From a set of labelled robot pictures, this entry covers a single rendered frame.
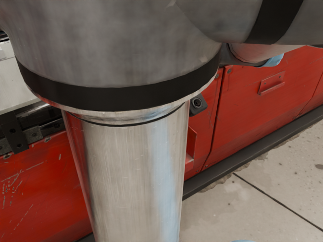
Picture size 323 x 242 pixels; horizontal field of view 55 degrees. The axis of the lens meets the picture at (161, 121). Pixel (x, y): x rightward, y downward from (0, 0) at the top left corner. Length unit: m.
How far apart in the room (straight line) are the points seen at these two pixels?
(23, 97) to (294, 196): 1.46
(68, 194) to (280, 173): 1.19
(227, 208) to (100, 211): 1.43
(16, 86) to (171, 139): 0.55
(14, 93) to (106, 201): 0.49
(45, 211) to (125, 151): 0.97
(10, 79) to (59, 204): 0.54
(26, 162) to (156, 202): 0.74
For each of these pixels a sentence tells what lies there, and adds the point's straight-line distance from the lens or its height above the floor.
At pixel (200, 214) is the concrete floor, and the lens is 1.61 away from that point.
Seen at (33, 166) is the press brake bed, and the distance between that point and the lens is 0.97.
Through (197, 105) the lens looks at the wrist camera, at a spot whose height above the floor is 0.96.
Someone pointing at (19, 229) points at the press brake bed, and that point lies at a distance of 1.16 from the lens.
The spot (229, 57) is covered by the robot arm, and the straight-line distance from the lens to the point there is 0.52.
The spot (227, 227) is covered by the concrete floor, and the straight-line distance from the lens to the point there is 1.60.
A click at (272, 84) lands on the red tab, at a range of 1.46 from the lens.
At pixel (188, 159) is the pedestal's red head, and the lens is 0.89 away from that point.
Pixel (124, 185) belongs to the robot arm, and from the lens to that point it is 0.20.
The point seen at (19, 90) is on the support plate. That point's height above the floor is 1.00.
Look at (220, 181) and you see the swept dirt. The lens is 1.73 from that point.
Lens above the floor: 1.38
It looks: 43 degrees down
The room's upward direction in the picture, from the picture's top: straight up
